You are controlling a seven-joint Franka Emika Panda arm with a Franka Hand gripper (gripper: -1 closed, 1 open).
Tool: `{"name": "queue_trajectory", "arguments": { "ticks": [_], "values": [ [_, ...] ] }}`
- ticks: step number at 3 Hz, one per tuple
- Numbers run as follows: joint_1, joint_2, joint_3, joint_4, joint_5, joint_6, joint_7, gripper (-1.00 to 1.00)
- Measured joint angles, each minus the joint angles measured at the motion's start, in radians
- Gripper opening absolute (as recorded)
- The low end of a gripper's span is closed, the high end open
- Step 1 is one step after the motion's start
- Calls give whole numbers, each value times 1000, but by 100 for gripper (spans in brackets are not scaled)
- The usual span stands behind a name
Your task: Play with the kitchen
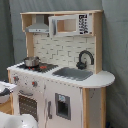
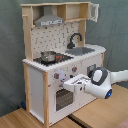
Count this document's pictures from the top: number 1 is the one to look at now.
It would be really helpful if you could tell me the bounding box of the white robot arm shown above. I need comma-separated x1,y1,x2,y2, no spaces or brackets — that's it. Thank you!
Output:
0,81,38,128

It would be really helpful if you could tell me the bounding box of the grey toy sink basin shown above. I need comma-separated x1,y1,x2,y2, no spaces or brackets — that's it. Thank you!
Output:
53,67,92,81

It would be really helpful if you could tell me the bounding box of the black toy stovetop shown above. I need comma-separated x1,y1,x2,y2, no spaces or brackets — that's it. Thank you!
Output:
20,63,56,73

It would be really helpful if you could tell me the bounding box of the red left stove knob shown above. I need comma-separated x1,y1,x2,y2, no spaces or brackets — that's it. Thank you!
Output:
13,76,19,82

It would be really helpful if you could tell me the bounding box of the grey ice dispenser panel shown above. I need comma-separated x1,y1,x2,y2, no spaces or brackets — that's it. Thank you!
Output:
55,93,71,120

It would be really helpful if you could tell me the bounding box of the wooden toy kitchen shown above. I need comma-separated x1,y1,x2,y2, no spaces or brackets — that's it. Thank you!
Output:
8,10,115,128

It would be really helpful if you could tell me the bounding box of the grey range hood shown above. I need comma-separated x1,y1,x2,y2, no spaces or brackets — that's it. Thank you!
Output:
25,14,49,33

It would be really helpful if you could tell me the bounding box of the white cupboard door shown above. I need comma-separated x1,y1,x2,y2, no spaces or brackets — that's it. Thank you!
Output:
45,81,81,128

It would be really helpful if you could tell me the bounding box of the black toy faucet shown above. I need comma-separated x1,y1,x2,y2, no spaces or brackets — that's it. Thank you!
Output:
75,49,95,71

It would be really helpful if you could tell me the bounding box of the white microwave door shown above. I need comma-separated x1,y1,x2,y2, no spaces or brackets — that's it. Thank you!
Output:
49,14,92,37

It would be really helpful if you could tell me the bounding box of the silver toy pot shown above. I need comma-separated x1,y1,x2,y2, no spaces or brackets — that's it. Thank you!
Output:
24,56,40,67

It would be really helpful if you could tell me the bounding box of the toy oven door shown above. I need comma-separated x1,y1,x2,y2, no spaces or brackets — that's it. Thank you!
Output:
14,90,39,120

